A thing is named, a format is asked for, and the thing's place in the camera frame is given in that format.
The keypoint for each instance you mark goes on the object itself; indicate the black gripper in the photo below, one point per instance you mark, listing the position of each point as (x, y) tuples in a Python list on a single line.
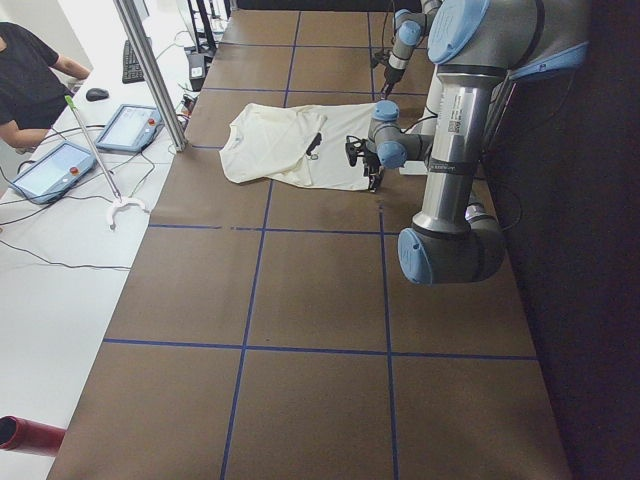
[(371, 168), (389, 77)]

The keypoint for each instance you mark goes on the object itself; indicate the cream long sleeve shirt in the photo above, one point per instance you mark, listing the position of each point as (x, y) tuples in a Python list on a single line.
[(302, 146)]

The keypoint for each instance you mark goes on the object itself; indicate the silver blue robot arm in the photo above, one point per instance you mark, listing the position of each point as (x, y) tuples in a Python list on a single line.
[(410, 29), (474, 46)]

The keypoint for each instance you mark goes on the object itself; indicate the far teach pendant tablet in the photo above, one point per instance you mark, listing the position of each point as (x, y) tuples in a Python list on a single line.
[(130, 130)]

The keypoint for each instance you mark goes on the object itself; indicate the teach pendant tablet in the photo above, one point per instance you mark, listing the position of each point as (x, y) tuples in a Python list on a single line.
[(130, 130), (53, 175)]

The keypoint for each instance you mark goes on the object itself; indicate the black keyboard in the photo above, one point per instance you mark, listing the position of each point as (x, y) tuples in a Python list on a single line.
[(131, 68)]

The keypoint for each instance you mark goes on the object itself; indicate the reacher grabber stick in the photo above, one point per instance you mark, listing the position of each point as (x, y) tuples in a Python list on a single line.
[(119, 202)]

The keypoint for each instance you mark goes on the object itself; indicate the black computer mouse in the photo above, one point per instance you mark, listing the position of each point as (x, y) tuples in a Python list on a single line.
[(96, 94)]

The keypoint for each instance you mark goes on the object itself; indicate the near teach pendant tablet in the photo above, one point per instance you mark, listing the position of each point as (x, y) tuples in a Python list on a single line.
[(53, 175)]

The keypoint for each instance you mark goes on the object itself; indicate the person in black shirt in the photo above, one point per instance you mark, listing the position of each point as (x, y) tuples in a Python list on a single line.
[(32, 96)]

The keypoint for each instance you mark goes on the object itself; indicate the red cylinder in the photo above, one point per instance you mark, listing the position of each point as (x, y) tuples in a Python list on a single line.
[(27, 436)]

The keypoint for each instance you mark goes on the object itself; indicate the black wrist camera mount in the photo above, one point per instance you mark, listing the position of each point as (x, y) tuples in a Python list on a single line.
[(379, 57)]

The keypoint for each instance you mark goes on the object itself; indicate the aluminium frame post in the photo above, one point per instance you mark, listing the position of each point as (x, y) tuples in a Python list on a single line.
[(136, 34)]

